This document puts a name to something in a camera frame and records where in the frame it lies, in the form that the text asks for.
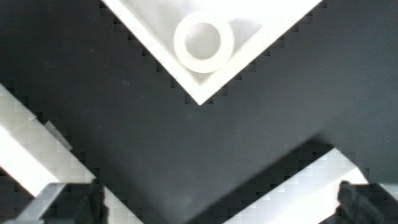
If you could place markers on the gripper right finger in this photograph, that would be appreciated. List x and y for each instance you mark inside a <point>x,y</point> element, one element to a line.
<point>368,203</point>

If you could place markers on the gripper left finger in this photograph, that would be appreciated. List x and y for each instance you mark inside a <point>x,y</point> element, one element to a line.
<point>67,204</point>

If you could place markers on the white square tabletop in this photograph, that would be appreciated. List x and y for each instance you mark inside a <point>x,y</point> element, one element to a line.
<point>206,35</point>

